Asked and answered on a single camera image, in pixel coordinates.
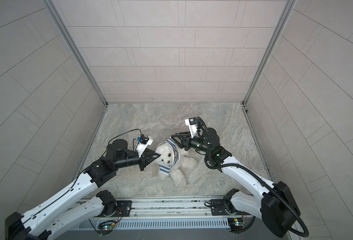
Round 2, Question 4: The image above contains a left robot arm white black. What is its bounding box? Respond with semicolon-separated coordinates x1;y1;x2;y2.
5;135;159;240

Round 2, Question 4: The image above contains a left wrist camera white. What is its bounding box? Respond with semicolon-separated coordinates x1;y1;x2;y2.
135;134;153;157

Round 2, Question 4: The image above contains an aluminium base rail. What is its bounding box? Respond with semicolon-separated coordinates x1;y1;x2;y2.
83;196;246;221

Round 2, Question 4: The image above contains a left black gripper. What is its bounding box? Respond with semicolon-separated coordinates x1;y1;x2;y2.
113;150;161;173

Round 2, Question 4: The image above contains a right green circuit board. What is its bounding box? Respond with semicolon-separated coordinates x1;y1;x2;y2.
227;218;244;234

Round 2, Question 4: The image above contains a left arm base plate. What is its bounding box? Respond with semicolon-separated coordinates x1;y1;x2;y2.
98;200;132;218

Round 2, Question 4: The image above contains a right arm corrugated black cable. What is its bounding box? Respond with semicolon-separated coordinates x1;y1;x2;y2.
195;117;310;238

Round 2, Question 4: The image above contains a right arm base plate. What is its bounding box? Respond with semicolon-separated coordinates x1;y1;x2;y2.
204;199;247;216

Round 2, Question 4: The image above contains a left corner aluminium profile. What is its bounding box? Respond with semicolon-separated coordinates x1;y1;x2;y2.
42;0;108;106

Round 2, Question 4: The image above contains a blue white striped knit sweater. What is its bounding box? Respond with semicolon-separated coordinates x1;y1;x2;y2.
155;138;180;176

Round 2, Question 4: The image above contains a right corner aluminium profile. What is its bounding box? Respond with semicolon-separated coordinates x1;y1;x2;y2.
243;0;298;105

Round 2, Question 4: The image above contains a left green circuit board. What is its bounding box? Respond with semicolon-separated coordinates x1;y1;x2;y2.
97;220;117;236

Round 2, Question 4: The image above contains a white ventilation grille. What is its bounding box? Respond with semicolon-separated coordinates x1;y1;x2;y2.
114;218;230;230

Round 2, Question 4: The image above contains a corner aluminium profile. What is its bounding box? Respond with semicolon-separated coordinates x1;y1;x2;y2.
243;0;298;105
42;0;108;106

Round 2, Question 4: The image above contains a green circuit board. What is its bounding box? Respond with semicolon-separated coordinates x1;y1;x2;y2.
97;220;117;236
227;218;244;234

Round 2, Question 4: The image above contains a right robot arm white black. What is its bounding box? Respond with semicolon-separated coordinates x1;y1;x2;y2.
171;128;309;238

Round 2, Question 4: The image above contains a white plush teddy bear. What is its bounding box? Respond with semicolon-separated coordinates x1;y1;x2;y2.
155;138;198;187

